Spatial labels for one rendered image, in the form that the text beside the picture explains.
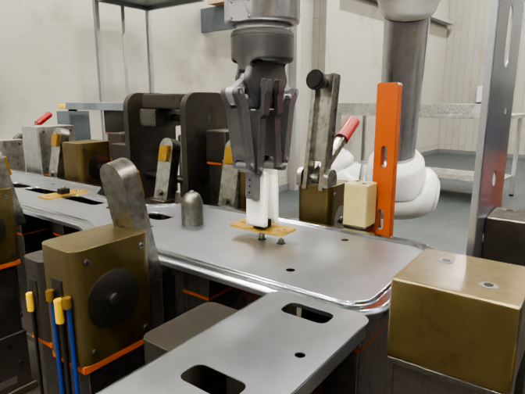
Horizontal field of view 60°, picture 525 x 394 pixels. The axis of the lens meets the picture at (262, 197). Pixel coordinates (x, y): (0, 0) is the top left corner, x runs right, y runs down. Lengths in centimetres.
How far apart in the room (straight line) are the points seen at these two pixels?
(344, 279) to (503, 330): 20
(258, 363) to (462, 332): 14
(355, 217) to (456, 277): 32
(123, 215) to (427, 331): 32
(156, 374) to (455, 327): 20
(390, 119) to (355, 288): 27
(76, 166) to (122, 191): 63
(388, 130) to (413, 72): 52
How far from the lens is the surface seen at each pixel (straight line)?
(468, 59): 1059
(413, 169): 129
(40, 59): 390
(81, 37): 407
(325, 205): 69
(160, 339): 41
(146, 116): 96
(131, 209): 49
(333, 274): 49
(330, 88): 69
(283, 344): 36
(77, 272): 45
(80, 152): 110
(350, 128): 77
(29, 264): 63
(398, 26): 112
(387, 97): 65
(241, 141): 53
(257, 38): 54
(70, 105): 139
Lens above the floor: 118
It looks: 12 degrees down
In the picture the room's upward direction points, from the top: straight up
